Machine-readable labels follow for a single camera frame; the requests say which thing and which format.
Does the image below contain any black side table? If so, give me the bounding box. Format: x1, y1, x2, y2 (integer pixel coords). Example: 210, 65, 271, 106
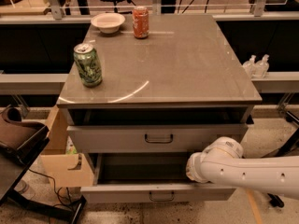
0, 127, 86, 224

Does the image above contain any grey top drawer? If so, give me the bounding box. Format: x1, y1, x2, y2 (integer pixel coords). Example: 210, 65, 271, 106
67, 124, 248, 153

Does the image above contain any grey drawer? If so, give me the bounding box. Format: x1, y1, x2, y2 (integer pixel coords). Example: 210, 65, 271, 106
81, 152, 235, 203
67, 124, 248, 153

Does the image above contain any white bowl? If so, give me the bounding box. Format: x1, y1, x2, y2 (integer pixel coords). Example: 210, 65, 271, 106
91, 13, 125, 34

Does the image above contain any black metal stand leg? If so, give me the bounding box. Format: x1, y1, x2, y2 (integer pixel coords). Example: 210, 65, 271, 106
263, 111, 299, 208

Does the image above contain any cardboard box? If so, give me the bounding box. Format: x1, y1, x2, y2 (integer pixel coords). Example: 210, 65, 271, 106
40, 106, 94, 188

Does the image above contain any grey drawer cabinet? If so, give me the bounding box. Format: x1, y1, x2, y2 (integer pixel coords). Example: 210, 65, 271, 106
56, 14, 263, 185

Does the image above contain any clear sanitizer bottle left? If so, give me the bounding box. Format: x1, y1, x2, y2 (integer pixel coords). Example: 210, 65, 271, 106
242, 55, 256, 77

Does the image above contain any black cable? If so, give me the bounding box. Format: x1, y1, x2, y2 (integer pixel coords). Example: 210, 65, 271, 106
28, 167, 82, 224

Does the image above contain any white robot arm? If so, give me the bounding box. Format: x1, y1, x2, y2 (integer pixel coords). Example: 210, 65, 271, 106
186, 137, 299, 199

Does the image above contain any orange soda can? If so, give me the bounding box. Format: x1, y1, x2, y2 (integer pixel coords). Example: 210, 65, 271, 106
133, 7, 149, 39

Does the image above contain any green soda can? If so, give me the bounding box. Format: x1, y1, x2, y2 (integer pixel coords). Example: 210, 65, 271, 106
74, 43, 102, 88

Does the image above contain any brown bag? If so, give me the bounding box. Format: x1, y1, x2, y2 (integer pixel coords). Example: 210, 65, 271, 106
0, 106, 41, 150

